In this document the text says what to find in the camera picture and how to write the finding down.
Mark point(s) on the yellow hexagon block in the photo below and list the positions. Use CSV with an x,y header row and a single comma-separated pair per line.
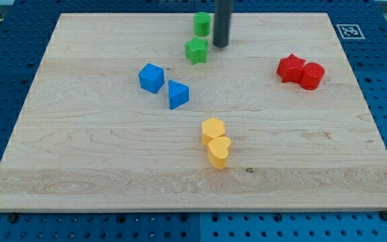
x,y
212,128

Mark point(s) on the green star block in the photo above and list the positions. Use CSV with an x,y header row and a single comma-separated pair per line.
x,y
196,50

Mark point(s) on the red star block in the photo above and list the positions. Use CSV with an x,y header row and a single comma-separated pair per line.
x,y
290,68

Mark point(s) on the blue triangle block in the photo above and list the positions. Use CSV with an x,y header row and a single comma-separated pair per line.
x,y
178,94

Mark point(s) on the blue cube block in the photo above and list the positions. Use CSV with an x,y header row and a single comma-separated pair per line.
x,y
151,78

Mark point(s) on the wooden board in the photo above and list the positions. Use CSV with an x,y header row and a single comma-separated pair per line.
x,y
90,139

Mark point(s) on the yellow heart block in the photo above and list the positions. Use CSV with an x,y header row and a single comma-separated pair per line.
x,y
218,151

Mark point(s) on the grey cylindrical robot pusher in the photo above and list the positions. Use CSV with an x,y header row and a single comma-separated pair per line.
x,y
222,20

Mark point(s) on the red cylinder block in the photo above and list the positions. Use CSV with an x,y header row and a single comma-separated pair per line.
x,y
311,76

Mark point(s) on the white fiducial marker tag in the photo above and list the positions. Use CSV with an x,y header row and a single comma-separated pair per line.
x,y
350,32

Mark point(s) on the green cylinder block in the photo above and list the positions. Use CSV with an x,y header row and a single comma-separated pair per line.
x,y
201,23

